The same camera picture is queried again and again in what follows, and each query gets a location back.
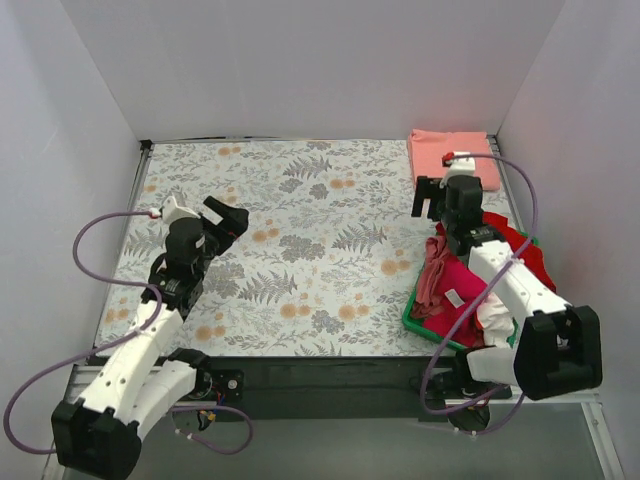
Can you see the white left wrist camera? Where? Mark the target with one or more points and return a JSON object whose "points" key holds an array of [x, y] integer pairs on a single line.
{"points": [[171, 211]]}

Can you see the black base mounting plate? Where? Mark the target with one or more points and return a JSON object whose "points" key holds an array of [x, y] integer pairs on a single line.
{"points": [[309, 387]]}

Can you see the white t shirt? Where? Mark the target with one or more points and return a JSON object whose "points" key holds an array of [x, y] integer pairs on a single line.
{"points": [[495, 322]]}

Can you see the magenta t shirt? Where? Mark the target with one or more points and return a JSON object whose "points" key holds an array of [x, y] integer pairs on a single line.
{"points": [[459, 287]]}

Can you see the salmon pink t shirt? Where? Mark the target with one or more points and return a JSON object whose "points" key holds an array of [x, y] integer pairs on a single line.
{"points": [[426, 149]]}

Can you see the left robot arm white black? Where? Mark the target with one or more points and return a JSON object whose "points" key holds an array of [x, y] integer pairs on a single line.
{"points": [[100, 433]]}

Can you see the floral patterned table mat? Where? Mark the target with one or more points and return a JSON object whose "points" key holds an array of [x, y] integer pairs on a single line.
{"points": [[331, 254]]}

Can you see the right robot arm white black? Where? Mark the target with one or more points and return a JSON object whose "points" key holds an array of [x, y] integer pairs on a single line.
{"points": [[556, 349]]}

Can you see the dusty pink t shirt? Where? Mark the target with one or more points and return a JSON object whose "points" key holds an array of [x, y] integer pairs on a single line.
{"points": [[427, 302]]}

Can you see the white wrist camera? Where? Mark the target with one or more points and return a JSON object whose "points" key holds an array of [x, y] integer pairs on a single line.
{"points": [[457, 164], [171, 211]]}

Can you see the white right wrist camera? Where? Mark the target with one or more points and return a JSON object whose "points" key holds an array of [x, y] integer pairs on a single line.
{"points": [[457, 164]]}

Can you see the red t shirt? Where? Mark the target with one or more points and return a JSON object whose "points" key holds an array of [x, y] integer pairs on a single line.
{"points": [[532, 256]]}

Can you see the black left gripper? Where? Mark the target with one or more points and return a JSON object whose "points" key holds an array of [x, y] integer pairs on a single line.
{"points": [[220, 228]]}

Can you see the green plastic basket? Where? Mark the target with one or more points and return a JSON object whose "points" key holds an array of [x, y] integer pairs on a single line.
{"points": [[468, 335]]}

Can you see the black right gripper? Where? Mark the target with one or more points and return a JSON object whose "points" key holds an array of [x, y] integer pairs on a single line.
{"points": [[435, 197]]}

